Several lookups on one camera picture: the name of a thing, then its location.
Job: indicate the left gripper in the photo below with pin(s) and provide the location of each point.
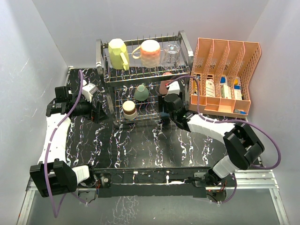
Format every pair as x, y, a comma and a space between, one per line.
97, 115

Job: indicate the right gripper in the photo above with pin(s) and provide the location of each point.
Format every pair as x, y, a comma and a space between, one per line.
161, 102

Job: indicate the blue plastic cup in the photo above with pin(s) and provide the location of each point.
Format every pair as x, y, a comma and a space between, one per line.
164, 114

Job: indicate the cream and brown cup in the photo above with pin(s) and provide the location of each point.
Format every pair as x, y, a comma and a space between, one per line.
129, 110

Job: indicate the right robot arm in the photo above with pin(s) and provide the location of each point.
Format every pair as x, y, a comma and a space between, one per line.
242, 145

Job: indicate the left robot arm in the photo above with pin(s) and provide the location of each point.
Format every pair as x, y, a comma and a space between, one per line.
62, 178

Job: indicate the metal two-tier dish rack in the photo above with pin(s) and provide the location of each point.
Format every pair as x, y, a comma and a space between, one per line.
120, 85

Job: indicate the pink plastic cup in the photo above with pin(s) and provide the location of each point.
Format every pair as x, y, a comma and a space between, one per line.
162, 89

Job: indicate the yellow patterned box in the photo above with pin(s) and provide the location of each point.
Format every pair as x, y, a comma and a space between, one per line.
196, 84

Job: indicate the green ceramic cup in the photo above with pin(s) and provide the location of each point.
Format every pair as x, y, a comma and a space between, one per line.
141, 92

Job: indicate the clear glass cup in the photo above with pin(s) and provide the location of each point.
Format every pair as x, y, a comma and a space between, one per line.
171, 56

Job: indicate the white red box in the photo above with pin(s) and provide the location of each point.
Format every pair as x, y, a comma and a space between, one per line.
210, 88

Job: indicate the pink and cream mug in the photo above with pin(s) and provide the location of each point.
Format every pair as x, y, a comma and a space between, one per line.
149, 53

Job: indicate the white green box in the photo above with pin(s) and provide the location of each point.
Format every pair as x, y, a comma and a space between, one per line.
225, 91

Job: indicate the orange plastic file organizer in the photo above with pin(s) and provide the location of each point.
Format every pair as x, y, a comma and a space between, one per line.
223, 61

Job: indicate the yellow-green faceted mug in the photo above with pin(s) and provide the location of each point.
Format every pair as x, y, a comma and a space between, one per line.
118, 54

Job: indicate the blue white box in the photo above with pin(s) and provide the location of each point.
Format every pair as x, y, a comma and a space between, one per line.
237, 89

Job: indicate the blue small item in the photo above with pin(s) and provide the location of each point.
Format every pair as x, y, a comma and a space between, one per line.
239, 111

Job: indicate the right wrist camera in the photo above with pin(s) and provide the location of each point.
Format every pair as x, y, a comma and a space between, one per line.
173, 88

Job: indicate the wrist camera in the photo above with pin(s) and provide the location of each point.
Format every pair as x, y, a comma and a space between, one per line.
173, 88
88, 90

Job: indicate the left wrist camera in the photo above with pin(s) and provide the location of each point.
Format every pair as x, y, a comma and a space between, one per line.
88, 90

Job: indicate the aluminium frame rail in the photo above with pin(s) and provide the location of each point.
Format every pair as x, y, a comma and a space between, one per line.
256, 201

